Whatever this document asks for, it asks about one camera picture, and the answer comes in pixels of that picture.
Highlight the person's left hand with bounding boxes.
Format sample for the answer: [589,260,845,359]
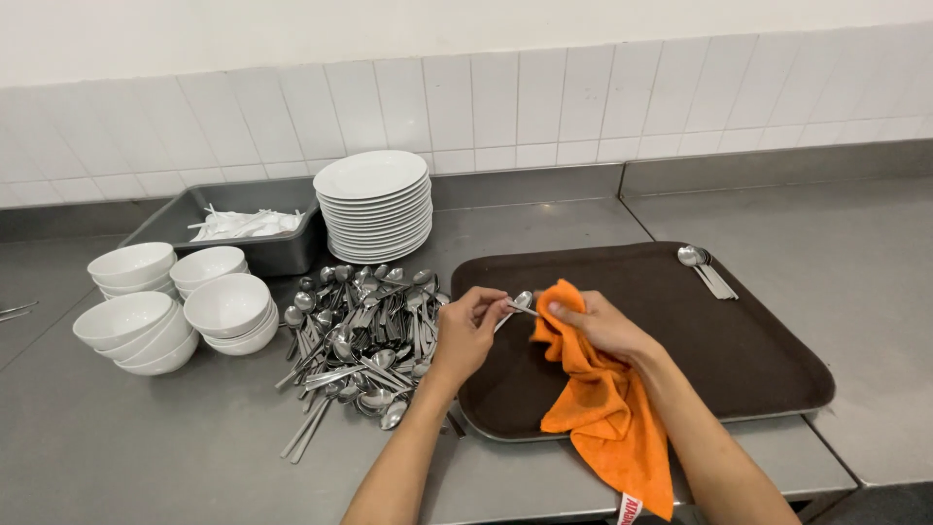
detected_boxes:
[429,286,516,392]

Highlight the person's right hand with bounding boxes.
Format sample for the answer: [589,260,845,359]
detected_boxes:
[547,290,663,363]

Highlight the orange microfibre cloth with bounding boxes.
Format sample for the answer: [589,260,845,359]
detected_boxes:
[530,279,675,525]

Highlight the pile of metal cutlery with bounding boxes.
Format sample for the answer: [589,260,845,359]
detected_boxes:
[275,264,467,465]

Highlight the small stack of wiped spoons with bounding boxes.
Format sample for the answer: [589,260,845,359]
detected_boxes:
[677,245,739,301]

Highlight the dark brown serving tray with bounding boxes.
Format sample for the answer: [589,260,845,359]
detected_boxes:
[449,241,836,443]

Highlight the stack of white plates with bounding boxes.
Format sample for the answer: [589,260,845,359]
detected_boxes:
[312,149,434,265]

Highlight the grey plastic tub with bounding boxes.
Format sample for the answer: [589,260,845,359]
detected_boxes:
[119,177,327,279]

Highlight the stacks of white bowls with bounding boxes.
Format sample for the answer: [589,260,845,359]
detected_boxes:
[72,242,280,377]

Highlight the heap of white plastic utensils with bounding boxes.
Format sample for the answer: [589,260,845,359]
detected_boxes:
[187,203,305,243]

